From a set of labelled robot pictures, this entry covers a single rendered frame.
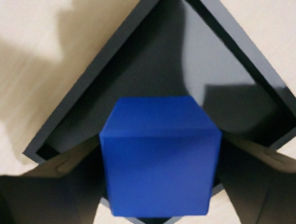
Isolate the dark grey shallow tray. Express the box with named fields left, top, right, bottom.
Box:
left=21, top=0, right=296, bottom=165

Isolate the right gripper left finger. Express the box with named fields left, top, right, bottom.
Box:
left=0, top=132, right=106, bottom=224

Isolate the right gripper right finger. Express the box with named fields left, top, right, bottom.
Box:
left=216, top=128, right=296, bottom=224

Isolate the blue cube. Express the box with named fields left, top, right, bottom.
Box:
left=100, top=96, right=222, bottom=217

